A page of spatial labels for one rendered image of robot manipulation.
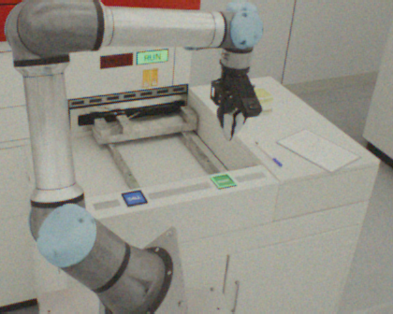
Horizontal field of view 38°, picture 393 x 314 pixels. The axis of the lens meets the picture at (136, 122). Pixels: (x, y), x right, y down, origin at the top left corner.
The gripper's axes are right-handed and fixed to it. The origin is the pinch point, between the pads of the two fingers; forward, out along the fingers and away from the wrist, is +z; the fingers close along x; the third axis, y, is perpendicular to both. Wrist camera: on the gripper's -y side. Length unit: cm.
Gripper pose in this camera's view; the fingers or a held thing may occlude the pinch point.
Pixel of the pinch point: (230, 137)
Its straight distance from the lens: 149.4
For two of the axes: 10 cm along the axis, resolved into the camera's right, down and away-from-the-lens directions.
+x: -9.4, 1.4, -3.0
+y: -3.3, -4.7, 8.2
